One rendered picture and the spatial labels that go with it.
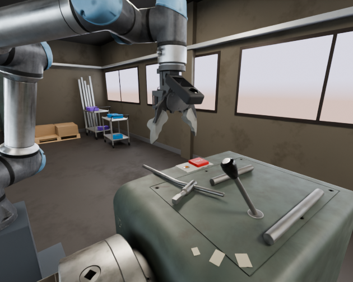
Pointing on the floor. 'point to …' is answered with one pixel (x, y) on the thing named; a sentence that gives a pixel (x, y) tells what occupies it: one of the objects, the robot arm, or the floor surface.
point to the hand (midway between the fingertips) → (176, 141)
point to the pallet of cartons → (56, 132)
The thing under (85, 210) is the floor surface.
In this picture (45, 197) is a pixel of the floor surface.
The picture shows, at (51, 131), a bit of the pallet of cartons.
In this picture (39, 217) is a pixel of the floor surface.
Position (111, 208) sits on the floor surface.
